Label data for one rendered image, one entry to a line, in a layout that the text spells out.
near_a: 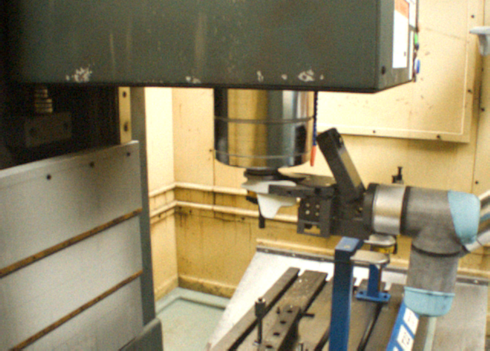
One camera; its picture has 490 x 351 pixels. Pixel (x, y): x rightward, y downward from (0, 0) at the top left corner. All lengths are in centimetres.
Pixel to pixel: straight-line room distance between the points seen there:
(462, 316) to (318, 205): 110
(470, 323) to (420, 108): 73
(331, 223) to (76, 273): 59
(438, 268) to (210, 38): 46
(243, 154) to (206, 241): 142
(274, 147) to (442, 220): 26
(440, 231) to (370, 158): 109
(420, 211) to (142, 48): 47
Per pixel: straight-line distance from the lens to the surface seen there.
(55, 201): 105
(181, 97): 206
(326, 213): 77
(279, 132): 74
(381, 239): 116
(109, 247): 121
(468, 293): 187
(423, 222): 74
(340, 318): 113
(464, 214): 74
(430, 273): 77
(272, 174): 80
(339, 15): 64
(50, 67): 89
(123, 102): 120
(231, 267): 213
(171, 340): 197
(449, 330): 176
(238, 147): 75
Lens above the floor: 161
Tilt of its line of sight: 12 degrees down
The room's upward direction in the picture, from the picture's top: straight up
